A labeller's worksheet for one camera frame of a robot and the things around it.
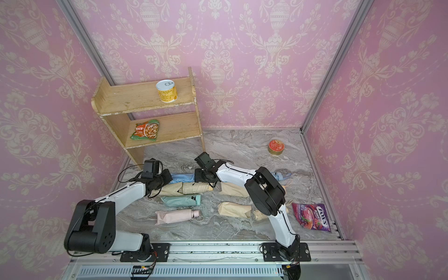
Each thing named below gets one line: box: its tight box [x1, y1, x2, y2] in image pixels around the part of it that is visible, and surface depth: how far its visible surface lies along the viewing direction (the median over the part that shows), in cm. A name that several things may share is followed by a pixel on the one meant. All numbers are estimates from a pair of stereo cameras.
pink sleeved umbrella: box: [154, 208, 201, 226], surface depth 81 cm
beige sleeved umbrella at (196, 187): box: [182, 182, 214, 195], surface depth 91 cm
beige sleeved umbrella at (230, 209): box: [217, 201, 252, 219], surface depth 84 cm
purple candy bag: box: [291, 203, 332, 232], surface depth 82 cm
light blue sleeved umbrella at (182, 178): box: [168, 173, 195, 184], surface depth 94 cm
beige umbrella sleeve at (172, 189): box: [149, 182, 184, 196], surface depth 91 cm
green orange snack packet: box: [130, 119, 160, 142], surface depth 91 cm
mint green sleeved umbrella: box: [160, 194, 202, 207], surface depth 87 cm
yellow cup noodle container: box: [155, 79, 178, 103], surface depth 72 cm
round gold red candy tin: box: [267, 139, 285, 156], surface depth 109 cm
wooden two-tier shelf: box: [91, 66, 206, 171], surface depth 79 cm
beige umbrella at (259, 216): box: [252, 210, 269, 221], surface depth 83 cm
